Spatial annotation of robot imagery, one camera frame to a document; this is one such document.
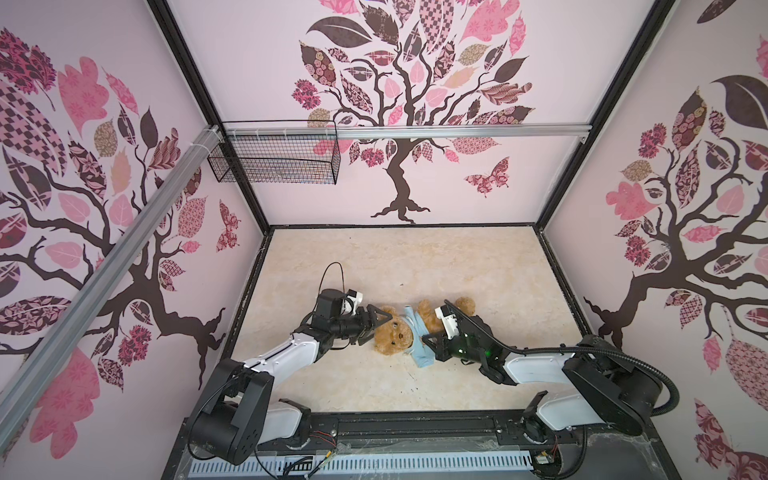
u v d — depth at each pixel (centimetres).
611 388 44
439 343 80
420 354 83
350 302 71
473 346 69
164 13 67
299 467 72
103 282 52
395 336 80
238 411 42
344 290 81
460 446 72
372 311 77
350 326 74
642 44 74
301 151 95
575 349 50
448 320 78
